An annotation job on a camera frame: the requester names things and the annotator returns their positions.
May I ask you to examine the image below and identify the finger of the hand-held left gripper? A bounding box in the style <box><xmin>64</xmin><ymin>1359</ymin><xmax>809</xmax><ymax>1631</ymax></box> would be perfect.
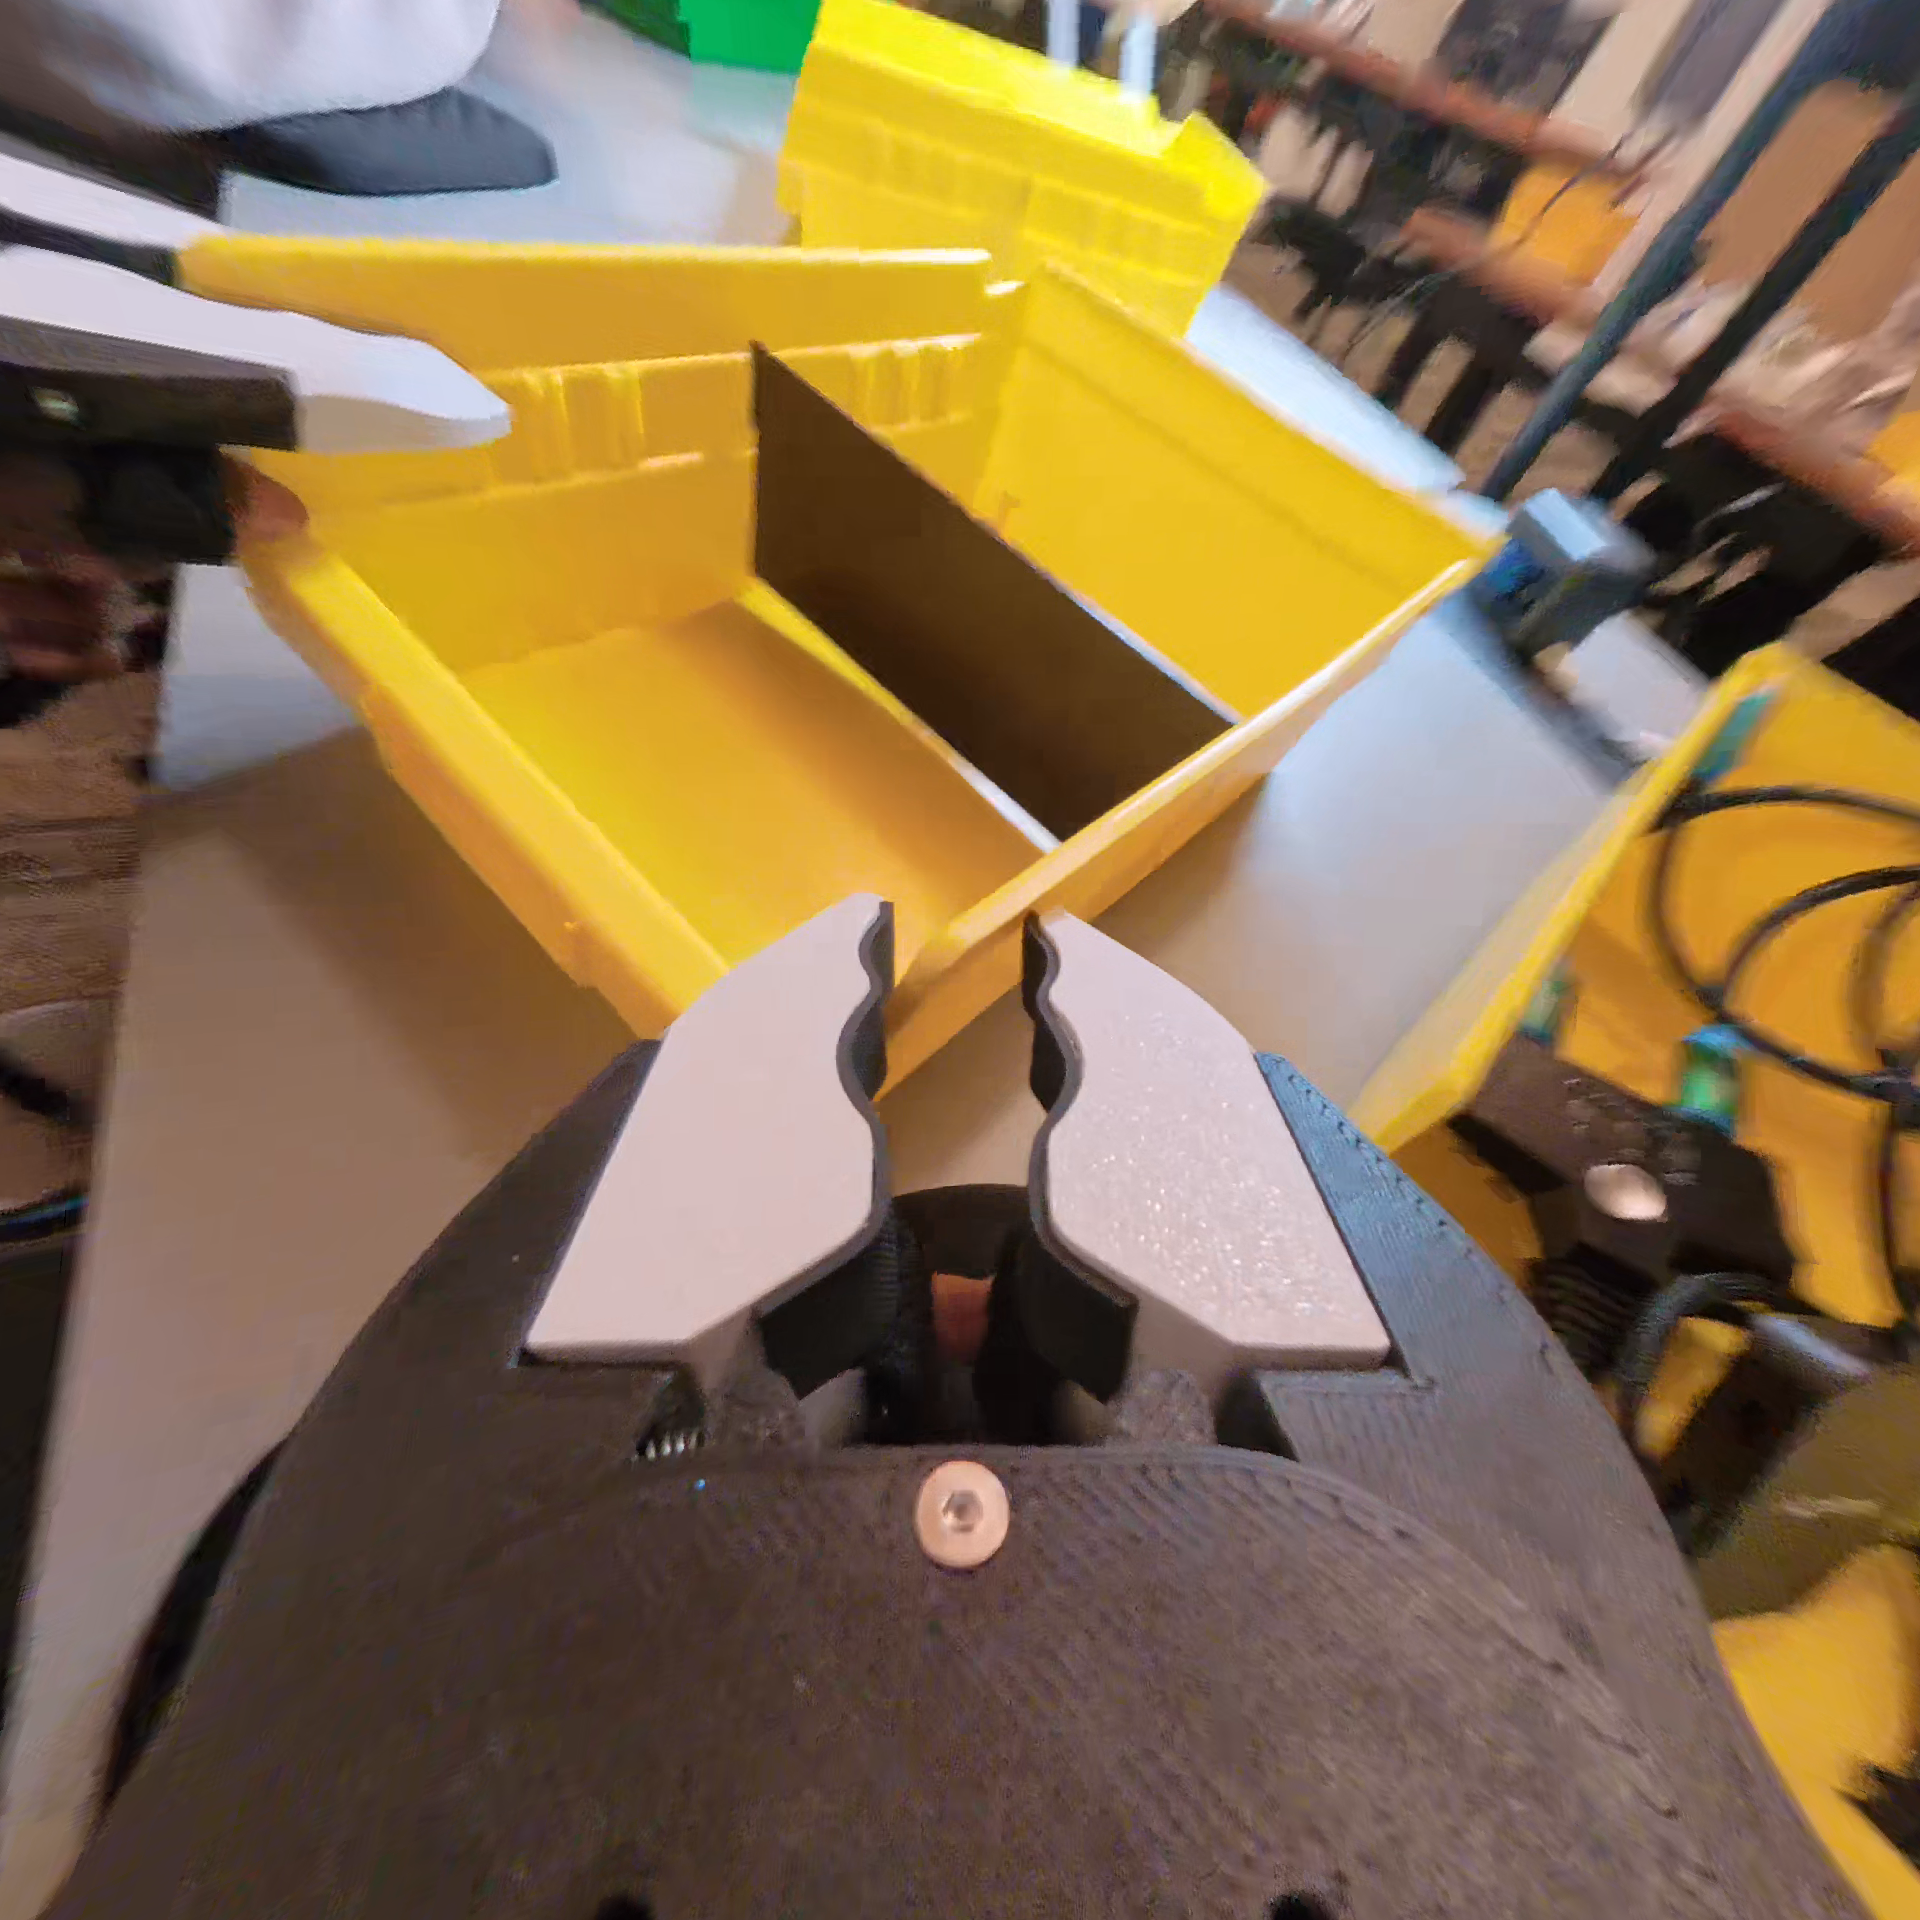
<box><xmin>0</xmin><ymin>247</ymin><xmax>515</xmax><ymax>461</ymax></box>
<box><xmin>0</xmin><ymin>146</ymin><xmax>220</xmax><ymax>290</ymax></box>

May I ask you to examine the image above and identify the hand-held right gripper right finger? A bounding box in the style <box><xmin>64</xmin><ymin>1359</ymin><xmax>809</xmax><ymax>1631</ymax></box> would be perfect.
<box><xmin>1020</xmin><ymin>910</ymin><xmax>1395</xmax><ymax>1390</ymax></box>

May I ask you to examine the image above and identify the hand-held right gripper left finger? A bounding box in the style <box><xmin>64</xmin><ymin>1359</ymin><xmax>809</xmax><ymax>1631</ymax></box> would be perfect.
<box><xmin>520</xmin><ymin>895</ymin><xmax>902</xmax><ymax>1383</ymax></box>

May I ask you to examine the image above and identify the yellow divided bin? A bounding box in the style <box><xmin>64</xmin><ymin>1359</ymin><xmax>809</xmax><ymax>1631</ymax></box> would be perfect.
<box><xmin>238</xmin><ymin>232</ymin><xmax>1504</xmax><ymax>1087</ymax></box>
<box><xmin>1345</xmin><ymin>646</ymin><xmax>1920</xmax><ymax>1920</ymax></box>

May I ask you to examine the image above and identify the person's left hand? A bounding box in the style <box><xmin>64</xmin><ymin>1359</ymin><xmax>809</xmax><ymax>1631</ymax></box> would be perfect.
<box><xmin>0</xmin><ymin>458</ymin><xmax>312</xmax><ymax>694</ymax></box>

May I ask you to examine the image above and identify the black quilted wrist rest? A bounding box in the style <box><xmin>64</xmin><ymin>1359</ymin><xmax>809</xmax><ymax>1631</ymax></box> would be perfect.
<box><xmin>195</xmin><ymin>87</ymin><xmax>559</xmax><ymax>202</ymax></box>

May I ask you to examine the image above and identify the green plastic bin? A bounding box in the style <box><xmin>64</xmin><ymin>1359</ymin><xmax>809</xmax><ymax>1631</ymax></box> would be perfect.
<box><xmin>582</xmin><ymin>0</ymin><xmax>828</xmax><ymax>78</ymax></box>

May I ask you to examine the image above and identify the yellow plastic bin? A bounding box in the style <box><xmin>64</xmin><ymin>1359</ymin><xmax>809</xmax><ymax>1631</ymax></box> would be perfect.
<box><xmin>776</xmin><ymin>0</ymin><xmax>1273</xmax><ymax>339</ymax></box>

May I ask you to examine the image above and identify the small grey box device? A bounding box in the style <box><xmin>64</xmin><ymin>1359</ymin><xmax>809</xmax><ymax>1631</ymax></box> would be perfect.
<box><xmin>1476</xmin><ymin>493</ymin><xmax>1655</xmax><ymax>664</ymax></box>

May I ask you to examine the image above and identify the black tripod pole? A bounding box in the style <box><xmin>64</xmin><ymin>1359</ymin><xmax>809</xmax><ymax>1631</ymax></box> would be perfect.
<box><xmin>1603</xmin><ymin>128</ymin><xmax>1920</xmax><ymax>497</ymax></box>

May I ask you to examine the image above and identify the black light stand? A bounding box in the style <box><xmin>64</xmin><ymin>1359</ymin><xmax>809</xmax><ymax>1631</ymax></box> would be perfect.
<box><xmin>1476</xmin><ymin>0</ymin><xmax>1869</xmax><ymax>506</ymax></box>

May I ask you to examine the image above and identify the wooden top office desk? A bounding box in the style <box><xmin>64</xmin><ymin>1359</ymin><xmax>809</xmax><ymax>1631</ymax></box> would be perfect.
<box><xmin>1200</xmin><ymin>0</ymin><xmax>1637</xmax><ymax>167</ymax></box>

